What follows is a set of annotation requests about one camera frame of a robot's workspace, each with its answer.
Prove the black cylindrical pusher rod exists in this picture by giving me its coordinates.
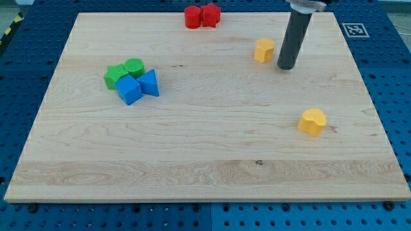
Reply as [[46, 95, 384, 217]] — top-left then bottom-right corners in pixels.
[[277, 11, 312, 70]]

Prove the silver rod mount flange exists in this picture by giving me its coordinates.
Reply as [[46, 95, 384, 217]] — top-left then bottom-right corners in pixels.
[[285, 0, 327, 14]]

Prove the yellow hexagon block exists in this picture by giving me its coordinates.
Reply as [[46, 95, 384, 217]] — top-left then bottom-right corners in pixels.
[[254, 37, 275, 63]]

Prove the red star block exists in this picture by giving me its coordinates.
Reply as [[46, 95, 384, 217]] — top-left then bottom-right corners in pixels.
[[200, 3, 221, 28]]

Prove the green star block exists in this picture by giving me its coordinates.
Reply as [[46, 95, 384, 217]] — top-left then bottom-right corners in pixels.
[[103, 64, 128, 90]]

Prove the white fiducial marker tag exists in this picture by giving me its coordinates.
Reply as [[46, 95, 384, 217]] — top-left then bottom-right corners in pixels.
[[342, 22, 369, 38]]

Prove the yellow heart block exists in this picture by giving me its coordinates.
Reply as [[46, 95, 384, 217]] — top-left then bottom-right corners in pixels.
[[297, 108, 327, 137]]

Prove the red cylinder block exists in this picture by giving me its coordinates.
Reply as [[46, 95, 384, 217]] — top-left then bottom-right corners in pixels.
[[184, 6, 202, 29]]

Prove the blue triangle block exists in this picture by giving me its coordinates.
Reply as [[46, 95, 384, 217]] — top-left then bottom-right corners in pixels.
[[137, 69, 159, 97]]

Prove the green cylinder block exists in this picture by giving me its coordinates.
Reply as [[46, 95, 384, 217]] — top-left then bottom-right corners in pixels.
[[123, 58, 145, 78]]

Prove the wooden board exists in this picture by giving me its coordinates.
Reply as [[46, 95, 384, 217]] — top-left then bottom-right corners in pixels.
[[4, 13, 410, 203]]

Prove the blue cube block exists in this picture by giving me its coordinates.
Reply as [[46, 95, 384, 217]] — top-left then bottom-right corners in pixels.
[[114, 75, 143, 105]]

